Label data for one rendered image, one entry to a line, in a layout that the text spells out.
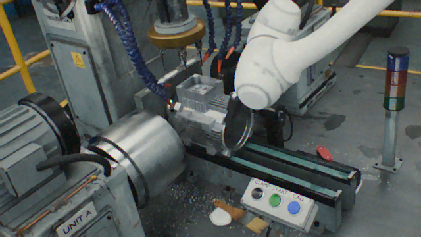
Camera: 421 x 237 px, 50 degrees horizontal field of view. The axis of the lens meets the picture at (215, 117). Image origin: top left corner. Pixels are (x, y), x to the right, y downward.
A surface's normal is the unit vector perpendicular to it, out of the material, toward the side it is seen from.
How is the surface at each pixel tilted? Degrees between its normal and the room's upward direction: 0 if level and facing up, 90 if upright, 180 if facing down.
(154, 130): 36
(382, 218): 0
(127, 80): 90
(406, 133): 0
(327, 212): 90
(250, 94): 109
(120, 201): 89
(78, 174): 0
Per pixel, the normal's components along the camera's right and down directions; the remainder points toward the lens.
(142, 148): 0.44, -0.45
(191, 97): -0.62, 0.48
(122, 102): 0.79, 0.23
